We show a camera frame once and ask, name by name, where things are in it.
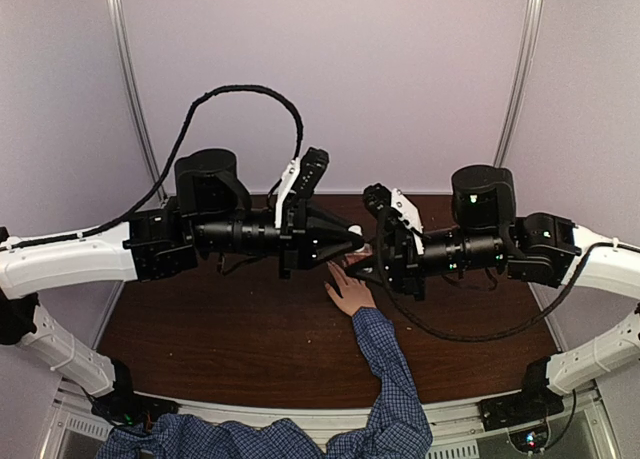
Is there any left aluminium frame post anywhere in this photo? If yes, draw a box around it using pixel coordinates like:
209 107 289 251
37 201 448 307
107 0 160 184

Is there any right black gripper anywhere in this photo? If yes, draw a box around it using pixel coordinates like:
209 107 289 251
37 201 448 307
343 227 506 303

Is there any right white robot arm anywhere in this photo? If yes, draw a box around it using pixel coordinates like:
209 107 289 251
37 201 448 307
346 164 639 344

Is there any mannequin hand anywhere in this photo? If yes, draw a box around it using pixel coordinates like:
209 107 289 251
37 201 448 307
324 262 376 317

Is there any right aluminium frame post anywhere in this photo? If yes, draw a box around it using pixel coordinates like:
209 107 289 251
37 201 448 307
493 0 544 167

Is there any aluminium frame post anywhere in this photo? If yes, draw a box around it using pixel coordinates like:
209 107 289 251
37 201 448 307
107 0 160 184
493 0 544 167

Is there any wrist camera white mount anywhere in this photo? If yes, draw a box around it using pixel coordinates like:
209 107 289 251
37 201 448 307
362 183 424 255
274 147 329 229

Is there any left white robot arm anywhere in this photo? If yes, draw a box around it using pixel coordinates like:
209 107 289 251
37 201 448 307
1 148 364 423

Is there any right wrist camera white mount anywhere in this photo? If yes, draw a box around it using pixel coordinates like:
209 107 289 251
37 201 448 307
362 183 424 255

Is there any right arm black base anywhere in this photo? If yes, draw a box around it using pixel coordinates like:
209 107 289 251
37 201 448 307
479 391 564 431

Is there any left black braided cable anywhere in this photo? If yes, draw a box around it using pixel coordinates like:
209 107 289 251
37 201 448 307
0 83 305 245

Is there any right black cable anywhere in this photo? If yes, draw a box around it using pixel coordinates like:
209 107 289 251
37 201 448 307
374 208 640 343

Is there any pink nail polish bottle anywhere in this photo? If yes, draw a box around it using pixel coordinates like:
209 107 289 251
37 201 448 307
345 244 373 264

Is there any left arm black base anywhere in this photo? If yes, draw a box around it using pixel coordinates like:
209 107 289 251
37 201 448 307
89 394 179 426

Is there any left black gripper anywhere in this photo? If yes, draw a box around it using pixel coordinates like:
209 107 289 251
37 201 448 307
193 201 367 281

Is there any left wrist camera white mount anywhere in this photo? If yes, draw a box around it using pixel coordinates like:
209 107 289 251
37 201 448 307
274 147 329 229

